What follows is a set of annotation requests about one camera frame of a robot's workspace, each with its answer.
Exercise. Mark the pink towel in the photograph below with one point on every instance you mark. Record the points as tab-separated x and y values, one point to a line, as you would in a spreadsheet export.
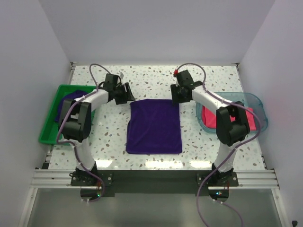
209	120

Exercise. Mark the purple towel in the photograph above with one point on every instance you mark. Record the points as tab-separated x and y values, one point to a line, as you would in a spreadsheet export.
80	110
154	128

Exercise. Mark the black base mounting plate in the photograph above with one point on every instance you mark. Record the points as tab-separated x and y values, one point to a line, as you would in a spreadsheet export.
138	181

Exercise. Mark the aluminium frame rail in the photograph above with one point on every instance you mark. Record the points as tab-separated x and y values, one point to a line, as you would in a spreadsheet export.
247	179

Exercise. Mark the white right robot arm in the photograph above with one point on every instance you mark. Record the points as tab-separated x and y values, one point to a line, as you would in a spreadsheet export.
232	124

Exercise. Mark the green plastic bin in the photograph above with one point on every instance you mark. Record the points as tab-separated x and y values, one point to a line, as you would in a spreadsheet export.
50	128

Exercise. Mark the teal transparent plastic tray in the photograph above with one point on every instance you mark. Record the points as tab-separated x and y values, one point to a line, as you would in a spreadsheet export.
249	100

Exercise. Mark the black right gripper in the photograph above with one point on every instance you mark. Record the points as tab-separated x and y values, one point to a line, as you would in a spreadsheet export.
174	88

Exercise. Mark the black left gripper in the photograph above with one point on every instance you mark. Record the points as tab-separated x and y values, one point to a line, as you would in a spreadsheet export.
127	95

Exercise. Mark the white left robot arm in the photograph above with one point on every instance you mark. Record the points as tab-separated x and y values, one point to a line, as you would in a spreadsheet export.
75	122

